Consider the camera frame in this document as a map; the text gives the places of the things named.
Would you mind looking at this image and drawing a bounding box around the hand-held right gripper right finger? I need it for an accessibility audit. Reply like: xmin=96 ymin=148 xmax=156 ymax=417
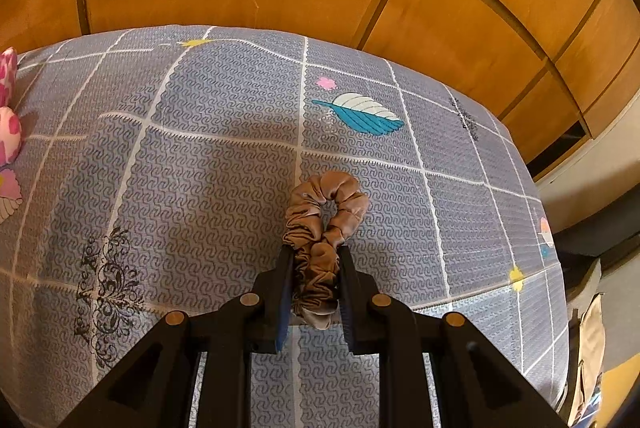
xmin=339 ymin=247 xmax=568 ymax=428

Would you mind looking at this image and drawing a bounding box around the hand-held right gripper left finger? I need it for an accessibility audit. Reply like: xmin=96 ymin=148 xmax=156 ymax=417
xmin=57 ymin=247 xmax=296 ymax=428

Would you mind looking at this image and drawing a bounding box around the satin hair scrunchie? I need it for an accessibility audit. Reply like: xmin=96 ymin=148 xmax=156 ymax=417
xmin=281 ymin=172 xmax=370 ymax=330

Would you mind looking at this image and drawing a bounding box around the grey plaid bed sheet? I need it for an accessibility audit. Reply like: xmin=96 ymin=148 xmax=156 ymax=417
xmin=0 ymin=24 xmax=571 ymax=428

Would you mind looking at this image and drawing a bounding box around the beige cloth bag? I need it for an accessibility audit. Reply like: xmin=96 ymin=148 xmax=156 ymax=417
xmin=565 ymin=258 xmax=608 ymax=414

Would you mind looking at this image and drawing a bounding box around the pink spotted giraffe plush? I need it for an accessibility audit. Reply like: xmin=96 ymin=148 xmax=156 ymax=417
xmin=0 ymin=47 xmax=23 ymax=166

